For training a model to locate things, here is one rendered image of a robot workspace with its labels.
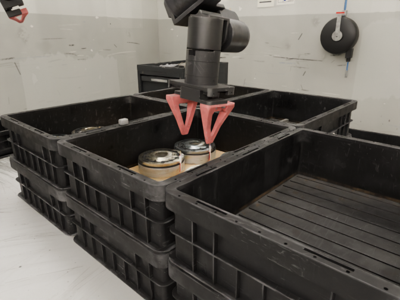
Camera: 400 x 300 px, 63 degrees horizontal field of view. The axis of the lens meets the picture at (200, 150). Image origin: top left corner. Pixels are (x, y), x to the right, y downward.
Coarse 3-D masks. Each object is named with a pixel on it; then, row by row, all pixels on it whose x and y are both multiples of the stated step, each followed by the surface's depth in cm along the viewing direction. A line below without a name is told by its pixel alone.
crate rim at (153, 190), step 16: (112, 128) 69; (288, 128) 69; (64, 144) 59; (256, 144) 59; (80, 160) 55; (96, 160) 52; (112, 176) 49; (128, 176) 46; (144, 176) 46; (176, 176) 46; (144, 192) 44; (160, 192) 43
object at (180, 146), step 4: (180, 140) 83; (184, 140) 83; (204, 140) 84; (176, 144) 80; (180, 144) 81; (184, 144) 80; (208, 144) 80; (212, 144) 80; (176, 148) 78; (180, 148) 77; (184, 148) 78; (188, 148) 77; (192, 148) 77; (196, 148) 77; (200, 148) 77; (204, 148) 77; (208, 148) 77; (212, 148) 78; (184, 152) 76; (188, 152) 76; (192, 152) 75; (196, 152) 75; (200, 152) 76; (204, 152) 76
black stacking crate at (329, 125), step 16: (256, 96) 107; (272, 96) 115; (288, 96) 112; (304, 96) 108; (240, 112) 103; (256, 112) 110; (272, 112) 117; (288, 112) 113; (304, 112) 109; (320, 112) 105; (320, 128) 81; (336, 128) 91
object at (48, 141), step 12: (120, 96) 103; (132, 96) 105; (48, 108) 87; (60, 108) 90; (12, 120) 75; (132, 120) 75; (24, 132) 70; (36, 132) 66; (84, 132) 66; (48, 144) 63
